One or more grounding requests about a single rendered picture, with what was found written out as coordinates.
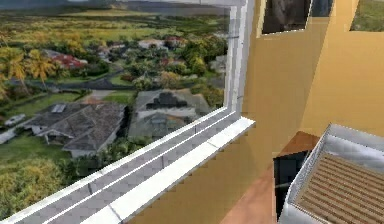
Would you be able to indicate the white framed window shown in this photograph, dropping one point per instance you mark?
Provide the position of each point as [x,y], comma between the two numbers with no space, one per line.
[140,100]

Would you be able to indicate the black box under bed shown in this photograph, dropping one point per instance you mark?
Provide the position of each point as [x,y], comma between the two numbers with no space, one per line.
[286,176]

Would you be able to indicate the white bed with slatted base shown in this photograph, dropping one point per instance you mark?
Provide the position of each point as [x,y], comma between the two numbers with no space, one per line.
[340,180]

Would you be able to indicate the dark framed wall picture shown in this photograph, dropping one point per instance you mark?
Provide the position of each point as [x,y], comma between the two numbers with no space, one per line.
[285,15]

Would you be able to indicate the dark narrow wall picture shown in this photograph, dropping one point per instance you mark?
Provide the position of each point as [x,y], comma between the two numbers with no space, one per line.
[321,7]

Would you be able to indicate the green framed wall picture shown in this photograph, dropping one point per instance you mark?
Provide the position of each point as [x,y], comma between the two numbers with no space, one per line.
[368,15]

